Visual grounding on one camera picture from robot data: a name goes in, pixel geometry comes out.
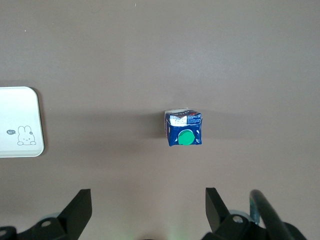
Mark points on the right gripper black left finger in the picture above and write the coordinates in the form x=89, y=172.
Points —
x=75, y=212

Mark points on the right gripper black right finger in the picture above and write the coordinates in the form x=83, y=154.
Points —
x=217, y=212

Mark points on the white tray with rabbit print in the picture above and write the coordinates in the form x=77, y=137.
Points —
x=20, y=112

